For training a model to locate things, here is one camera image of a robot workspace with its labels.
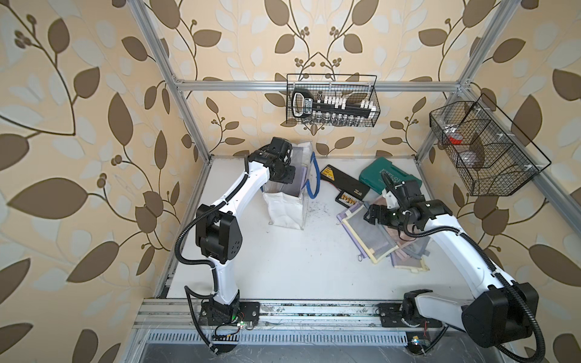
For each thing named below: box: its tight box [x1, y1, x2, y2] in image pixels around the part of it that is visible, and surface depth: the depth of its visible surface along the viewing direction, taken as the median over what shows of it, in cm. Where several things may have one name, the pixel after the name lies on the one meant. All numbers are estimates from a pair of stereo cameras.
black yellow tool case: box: [320, 164, 370, 208], surface depth 110 cm
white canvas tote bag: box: [261, 142, 321, 231], surface depth 93 cm
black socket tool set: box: [292, 89, 377, 125], surface depth 86 cm
